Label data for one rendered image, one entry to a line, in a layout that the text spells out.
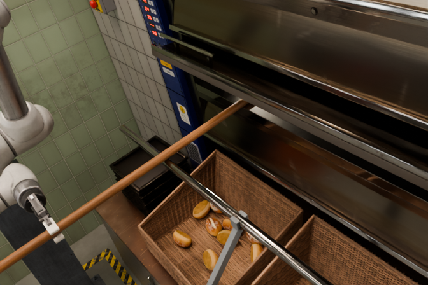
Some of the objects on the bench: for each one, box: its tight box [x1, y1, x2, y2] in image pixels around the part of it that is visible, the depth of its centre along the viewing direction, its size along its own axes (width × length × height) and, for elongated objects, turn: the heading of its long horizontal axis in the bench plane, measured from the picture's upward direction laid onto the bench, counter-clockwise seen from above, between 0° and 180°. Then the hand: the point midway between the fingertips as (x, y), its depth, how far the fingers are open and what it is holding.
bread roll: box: [217, 230, 239, 245], centre depth 197 cm, size 6×10×7 cm
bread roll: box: [250, 244, 264, 263], centre depth 187 cm, size 6×10×7 cm, turn 15°
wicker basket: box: [138, 149, 304, 285], centre depth 189 cm, size 49×56×28 cm
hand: (53, 230), depth 141 cm, fingers closed on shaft, 3 cm apart
